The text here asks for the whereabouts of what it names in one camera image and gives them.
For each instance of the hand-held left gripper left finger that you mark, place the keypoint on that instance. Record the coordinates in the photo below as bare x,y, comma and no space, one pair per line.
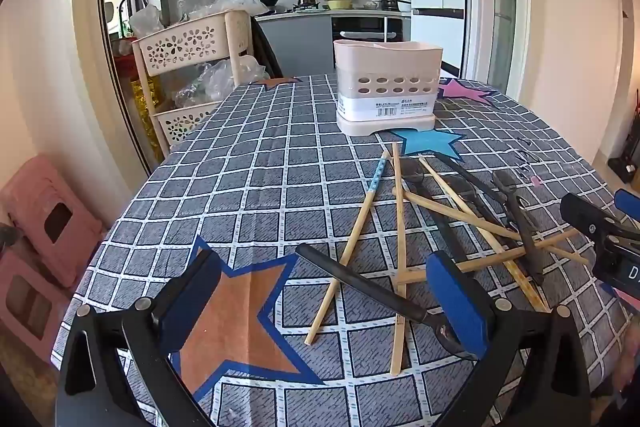
190,302

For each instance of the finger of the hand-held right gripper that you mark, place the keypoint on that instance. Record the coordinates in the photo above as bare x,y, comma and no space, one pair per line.
630,203
592,217

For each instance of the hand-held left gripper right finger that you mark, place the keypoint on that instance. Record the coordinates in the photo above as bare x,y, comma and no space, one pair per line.
460,302

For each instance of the black utensil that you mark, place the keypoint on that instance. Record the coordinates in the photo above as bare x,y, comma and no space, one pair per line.
522,227

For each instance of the blue patterned chopstick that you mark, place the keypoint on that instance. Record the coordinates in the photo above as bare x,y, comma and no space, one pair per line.
349,239

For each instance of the beige utensil holder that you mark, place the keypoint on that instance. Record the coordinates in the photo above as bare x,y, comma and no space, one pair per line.
385,67

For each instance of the black appliance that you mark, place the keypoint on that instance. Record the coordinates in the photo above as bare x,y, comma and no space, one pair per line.
627,157

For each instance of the checked tablecloth with stars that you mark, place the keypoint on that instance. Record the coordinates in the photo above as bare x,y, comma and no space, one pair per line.
260,167

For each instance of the pink plastic stool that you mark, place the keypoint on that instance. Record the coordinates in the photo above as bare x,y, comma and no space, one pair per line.
25,302
45,207

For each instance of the yellow oil bottle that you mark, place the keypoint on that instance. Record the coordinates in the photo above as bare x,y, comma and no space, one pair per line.
145,107

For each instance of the crumpled plastic bag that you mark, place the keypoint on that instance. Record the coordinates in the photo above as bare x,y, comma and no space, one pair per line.
220,79

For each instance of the beige storage cart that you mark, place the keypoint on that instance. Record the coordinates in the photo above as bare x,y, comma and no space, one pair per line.
185,42

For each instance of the black chair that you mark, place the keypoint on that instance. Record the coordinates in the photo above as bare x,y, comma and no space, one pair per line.
265,49

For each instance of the white pole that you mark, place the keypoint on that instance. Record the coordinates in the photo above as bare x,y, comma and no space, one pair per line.
387,29

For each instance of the built-in oven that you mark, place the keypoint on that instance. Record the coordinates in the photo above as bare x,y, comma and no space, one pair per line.
365,29

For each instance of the pot with lid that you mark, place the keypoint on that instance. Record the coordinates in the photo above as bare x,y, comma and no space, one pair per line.
395,4

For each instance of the black wok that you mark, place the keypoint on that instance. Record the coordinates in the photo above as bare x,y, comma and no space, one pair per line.
268,0

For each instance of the green bowl with vegetables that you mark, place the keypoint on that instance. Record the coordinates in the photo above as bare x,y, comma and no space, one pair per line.
340,2

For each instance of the steel cooking pot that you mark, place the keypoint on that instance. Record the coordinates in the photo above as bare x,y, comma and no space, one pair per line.
309,0

